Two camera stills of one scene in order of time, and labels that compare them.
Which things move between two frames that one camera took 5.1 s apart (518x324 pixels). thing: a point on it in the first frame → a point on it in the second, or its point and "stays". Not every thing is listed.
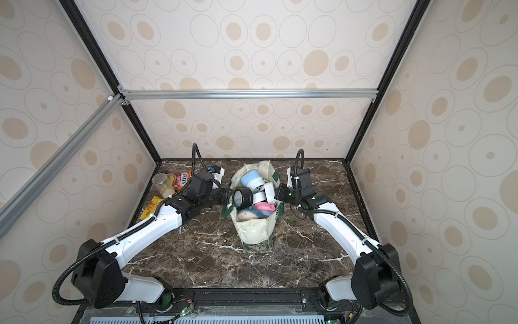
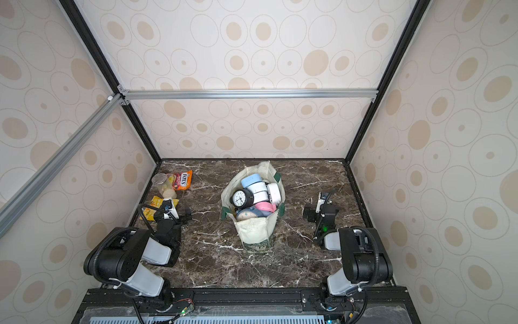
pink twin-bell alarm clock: [265, 206] stays
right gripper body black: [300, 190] → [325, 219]
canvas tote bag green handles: [255, 234] stays
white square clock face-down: [270, 192] stays
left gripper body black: [216, 196] → [177, 225]
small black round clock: [243, 197] stays
